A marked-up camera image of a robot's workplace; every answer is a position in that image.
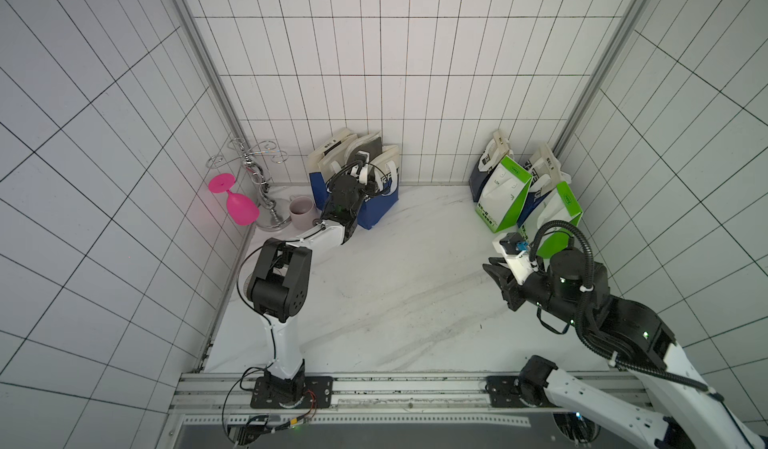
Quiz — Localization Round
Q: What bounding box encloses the blue Cheerful bag front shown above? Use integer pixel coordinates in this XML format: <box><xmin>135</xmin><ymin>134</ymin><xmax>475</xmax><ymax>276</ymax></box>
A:
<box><xmin>307</xmin><ymin>128</ymin><xmax>357</xmax><ymax>210</ymax></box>

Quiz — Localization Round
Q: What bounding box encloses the blue cheerful bag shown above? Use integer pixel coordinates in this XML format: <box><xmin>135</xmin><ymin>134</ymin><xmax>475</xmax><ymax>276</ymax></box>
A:
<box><xmin>344</xmin><ymin>132</ymin><xmax>401</xmax><ymax>230</ymax></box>
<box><xmin>307</xmin><ymin>128</ymin><xmax>357</xmax><ymax>210</ymax></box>

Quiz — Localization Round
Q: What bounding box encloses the green white bag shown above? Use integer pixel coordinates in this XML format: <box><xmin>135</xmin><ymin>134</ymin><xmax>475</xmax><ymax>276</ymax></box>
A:
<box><xmin>475</xmin><ymin>155</ymin><xmax>533</xmax><ymax>233</ymax></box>
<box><xmin>518</xmin><ymin>181</ymin><xmax>584</xmax><ymax>261</ymax></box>

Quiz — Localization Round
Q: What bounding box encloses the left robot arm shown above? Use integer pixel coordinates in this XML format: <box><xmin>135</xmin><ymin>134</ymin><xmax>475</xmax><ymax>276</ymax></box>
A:
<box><xmin>244</xmin><ymin>163</ymin><xmax>399</xmax><ymax>401</ymax></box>

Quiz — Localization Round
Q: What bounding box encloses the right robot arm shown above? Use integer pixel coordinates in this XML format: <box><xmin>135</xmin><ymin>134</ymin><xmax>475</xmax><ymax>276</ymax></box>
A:
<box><xmin>483</xmin><ymin>248</ymin><xmax>767</xmax><ymax>448</ymax></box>

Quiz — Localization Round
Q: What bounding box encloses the dark blue bag behind right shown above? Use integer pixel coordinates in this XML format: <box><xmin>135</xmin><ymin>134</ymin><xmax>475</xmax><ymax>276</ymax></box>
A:
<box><xmin>517</xmin><ymin>143</ymin><xmax>572</xmax><ymax>225</ymax></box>

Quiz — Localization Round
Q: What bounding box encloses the dark bag behind left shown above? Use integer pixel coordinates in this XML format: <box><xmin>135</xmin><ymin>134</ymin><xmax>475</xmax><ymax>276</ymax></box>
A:
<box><xmin>469</xmin><ymin>130</ymin><xmax>513</xmax><ymax>203</ymax></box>

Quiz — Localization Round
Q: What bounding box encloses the mauve ceramic mug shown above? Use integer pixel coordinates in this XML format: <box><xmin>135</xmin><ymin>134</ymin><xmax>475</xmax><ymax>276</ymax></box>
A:
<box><xmin>289</xmin><ymin>195</ymin><xmax>320</xmax><ymax>231</ymax></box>

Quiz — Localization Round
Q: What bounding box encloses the chrome glass holder stand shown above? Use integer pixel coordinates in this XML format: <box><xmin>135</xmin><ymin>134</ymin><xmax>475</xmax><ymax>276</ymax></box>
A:
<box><xmin>206</xmin><ymin>138</ymin><xmax>291</xmax><ymax>232</ymax></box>

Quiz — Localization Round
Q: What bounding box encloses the pink plastic wine glass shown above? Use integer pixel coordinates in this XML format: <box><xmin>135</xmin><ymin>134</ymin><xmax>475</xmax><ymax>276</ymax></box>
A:
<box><xmin>208</xmin><ymin>173</ymin><xmax>260</xmax><ymax>226</ymax></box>

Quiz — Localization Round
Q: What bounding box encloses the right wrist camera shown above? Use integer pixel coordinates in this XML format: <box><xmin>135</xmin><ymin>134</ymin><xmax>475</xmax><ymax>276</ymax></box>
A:
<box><xmin>493</xmin><ymin>232</ymin><xmax>537</xmax><ymax>285</ymax></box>

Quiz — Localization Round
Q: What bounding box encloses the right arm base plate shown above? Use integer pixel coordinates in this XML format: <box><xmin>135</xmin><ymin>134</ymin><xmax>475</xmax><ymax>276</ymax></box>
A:
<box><xmin>485</xmin><ymin>375</ymin><xmax>553</xmax><ymax>408</ymax></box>

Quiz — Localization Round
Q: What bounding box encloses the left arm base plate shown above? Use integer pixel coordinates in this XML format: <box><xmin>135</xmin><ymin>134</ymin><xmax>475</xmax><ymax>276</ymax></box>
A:
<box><xmin>250</xmin><ymin>375</ymin><xmax>334</xmax><ymax>410</ymax></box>

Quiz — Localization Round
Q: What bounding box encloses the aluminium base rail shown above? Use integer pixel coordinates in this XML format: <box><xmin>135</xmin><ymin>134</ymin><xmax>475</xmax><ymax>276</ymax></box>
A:
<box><xmin>167</xmin><ymin>372</ymin><xmax>652</xmax><ymax>415</ymax></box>

